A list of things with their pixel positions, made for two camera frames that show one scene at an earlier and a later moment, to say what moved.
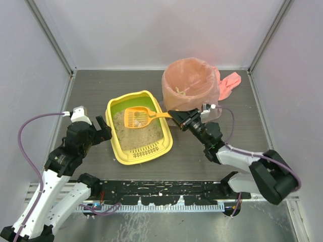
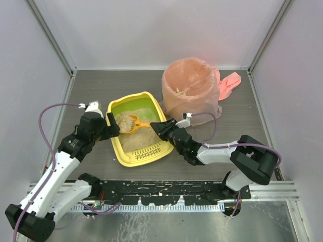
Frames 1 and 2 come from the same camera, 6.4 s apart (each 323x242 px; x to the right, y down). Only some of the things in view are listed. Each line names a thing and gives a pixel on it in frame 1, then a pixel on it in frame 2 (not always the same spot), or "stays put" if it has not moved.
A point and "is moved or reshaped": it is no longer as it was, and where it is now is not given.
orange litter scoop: x=140 y=117 is moved or reshaped
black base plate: x=166 y=192 stays put
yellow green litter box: x=140 y=132 stays put
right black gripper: x=188 y=119 -> x=169 y=131
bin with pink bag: x=187 y=82 stays put
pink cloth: x=225 y=85 stays put
